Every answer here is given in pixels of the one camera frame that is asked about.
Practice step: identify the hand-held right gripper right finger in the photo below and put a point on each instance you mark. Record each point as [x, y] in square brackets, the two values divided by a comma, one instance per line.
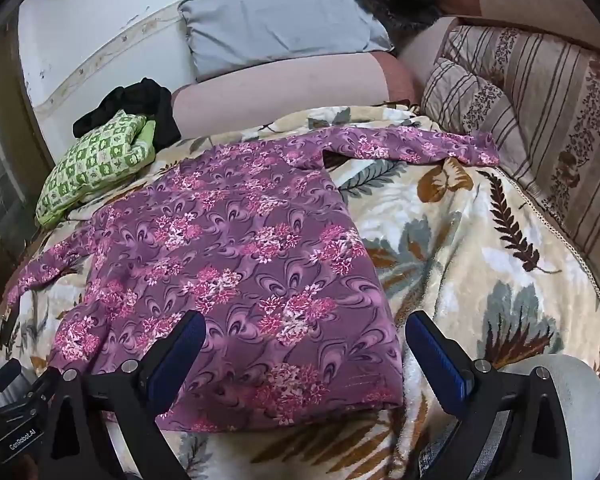
[437, 355]

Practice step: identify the person's grey trouser leg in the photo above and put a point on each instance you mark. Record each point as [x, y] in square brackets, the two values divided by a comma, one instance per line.
[575, 410]

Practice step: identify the purple floral shirt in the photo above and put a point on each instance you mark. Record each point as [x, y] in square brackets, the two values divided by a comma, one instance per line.
[230, 240]

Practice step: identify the pink sofa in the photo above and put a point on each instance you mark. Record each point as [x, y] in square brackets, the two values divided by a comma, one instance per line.
[280, 95]

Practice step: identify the leaf print fleece blanket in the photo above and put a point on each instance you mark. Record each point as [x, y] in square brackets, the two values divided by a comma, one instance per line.
[455, 260]

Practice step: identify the grey pillow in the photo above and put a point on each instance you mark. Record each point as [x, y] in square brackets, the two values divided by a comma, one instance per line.
[280, 20]

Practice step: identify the brown wooden cabinet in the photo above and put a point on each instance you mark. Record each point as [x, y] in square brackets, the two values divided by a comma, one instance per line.
[10, 110]

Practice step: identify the large striped floral cushion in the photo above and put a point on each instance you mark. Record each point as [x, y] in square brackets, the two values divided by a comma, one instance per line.
[570, 125]

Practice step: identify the small striped floral pillow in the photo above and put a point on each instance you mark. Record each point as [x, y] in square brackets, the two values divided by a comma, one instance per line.
[465, 105]

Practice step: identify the black cloth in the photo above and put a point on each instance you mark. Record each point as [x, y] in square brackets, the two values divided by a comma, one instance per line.
[145, 100]

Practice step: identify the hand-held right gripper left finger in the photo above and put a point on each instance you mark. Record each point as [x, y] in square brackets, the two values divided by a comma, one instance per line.
[180, 355]

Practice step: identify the green patterned cloth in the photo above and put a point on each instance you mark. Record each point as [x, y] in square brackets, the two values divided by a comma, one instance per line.
[95, 165]

